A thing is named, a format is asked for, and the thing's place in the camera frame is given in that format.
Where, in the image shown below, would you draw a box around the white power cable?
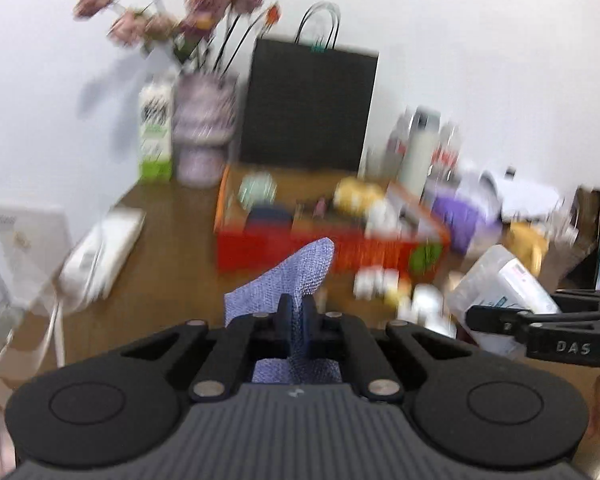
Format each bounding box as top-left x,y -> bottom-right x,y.
44,297 -> 67,369

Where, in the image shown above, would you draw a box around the yellow plush toy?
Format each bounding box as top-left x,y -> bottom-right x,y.
334,177 -> 387,214

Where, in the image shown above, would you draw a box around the brown cardboard box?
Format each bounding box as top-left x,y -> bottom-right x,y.
555,186 -> 600,288

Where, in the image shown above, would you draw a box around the black paper bag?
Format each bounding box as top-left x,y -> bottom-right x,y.
238,2 -> 379,174

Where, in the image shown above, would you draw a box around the white plastic packet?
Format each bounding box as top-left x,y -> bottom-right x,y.
450,245 -> 562,357

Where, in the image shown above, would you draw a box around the red cardboard box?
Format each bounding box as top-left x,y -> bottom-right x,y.
214,165 -> 452,281

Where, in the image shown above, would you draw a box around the white power strip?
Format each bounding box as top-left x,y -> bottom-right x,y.
57,207 -> 146,314

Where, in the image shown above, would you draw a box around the purple glass vase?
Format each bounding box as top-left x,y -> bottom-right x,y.
172,71 -> 240,189

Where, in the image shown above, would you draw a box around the dark blue object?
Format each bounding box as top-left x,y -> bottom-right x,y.
246,205 -> 292,234

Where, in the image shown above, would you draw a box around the pale green crumpled wrapper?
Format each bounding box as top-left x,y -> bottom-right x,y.
237,172 -> 279,211

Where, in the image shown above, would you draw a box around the purple tissue pack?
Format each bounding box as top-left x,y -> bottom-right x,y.
431,170 -> 506,256

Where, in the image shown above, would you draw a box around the wooden desktop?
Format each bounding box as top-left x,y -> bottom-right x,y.
0,162 -> 596,386

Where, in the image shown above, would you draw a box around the clear water bottle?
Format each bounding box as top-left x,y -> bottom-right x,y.
447,122 -> 465,183
431,124 -> 450,186

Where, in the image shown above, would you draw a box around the blue woven cloth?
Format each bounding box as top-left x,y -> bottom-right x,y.
224,238 -> 342,385

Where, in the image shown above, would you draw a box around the white green milk carton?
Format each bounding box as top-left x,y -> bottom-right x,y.
138,80 -> 175,184

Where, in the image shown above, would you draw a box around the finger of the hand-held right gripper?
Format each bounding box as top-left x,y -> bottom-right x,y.
552,287 -> 600,312
466,305 -> 600,334

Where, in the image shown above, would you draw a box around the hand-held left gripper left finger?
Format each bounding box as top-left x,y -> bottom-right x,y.
122,294 -> 293,403

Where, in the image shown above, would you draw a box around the white thermos bottle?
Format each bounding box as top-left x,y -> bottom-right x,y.
397,106 -> 442,197

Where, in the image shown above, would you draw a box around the dried pink flowers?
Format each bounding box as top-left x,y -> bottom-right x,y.
72,0 -> 282,75

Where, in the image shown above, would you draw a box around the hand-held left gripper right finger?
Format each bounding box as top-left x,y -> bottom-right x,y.
301,295 -> 474,403

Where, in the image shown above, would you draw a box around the white flat box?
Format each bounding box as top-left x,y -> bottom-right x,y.
0,203 -> 74,288

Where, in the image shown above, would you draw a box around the white paper sheet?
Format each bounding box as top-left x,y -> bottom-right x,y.
500,169 -> 567,222

